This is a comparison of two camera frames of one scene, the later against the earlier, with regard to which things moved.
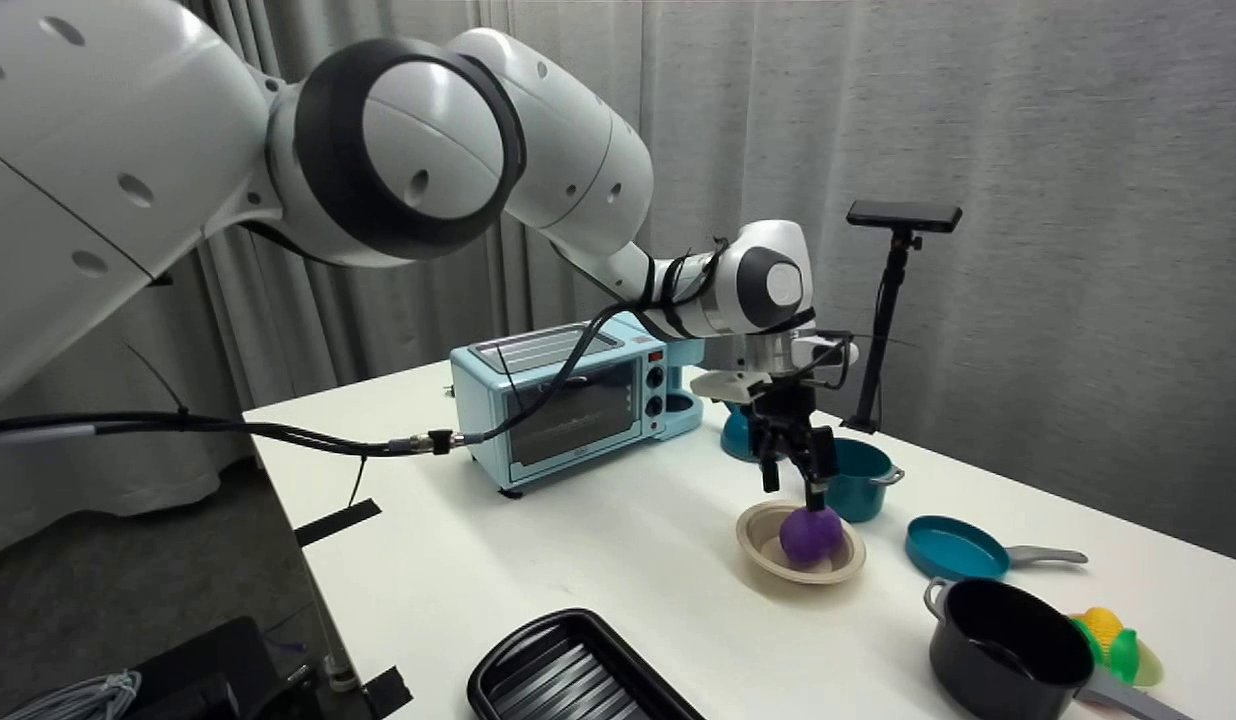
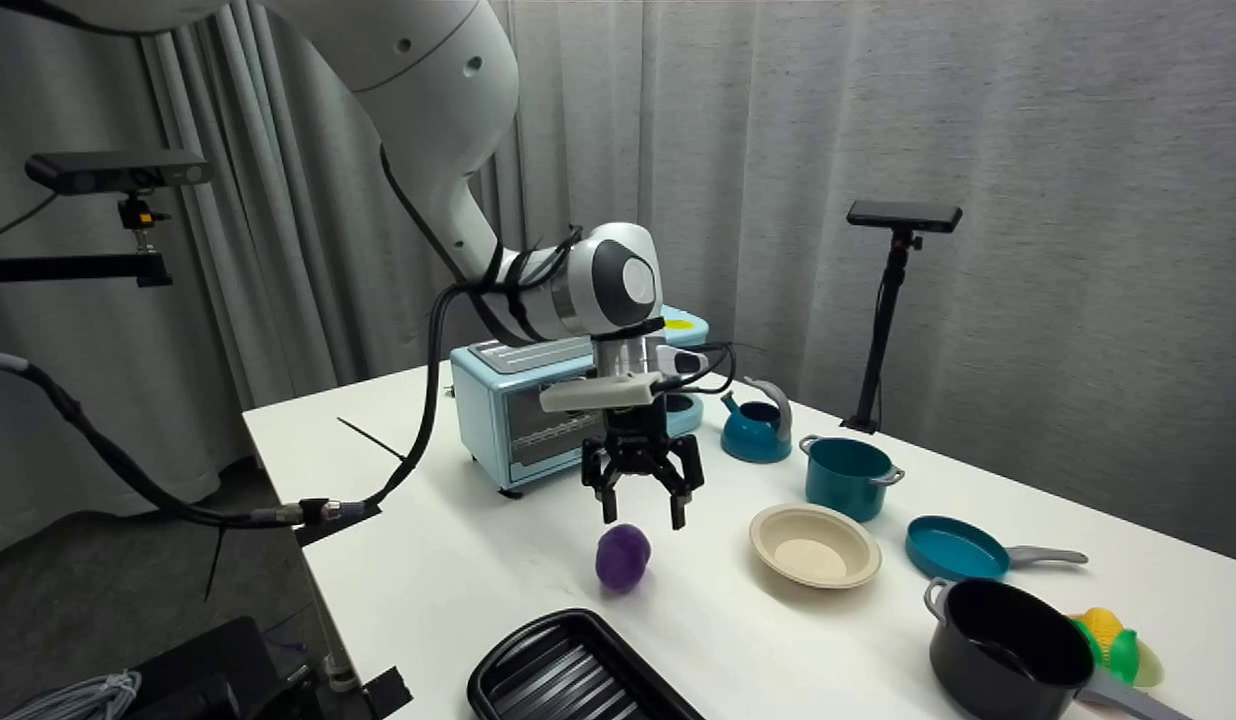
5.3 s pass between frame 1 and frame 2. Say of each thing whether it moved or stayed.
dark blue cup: stayed
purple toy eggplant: moved
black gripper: moved
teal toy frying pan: stayed
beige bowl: stayed
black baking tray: stayed
